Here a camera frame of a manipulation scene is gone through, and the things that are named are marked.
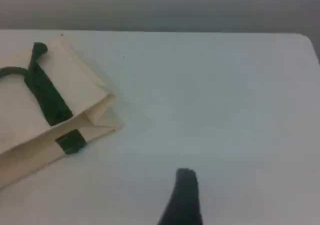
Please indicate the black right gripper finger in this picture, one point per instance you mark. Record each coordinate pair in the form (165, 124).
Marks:
(185, 202)

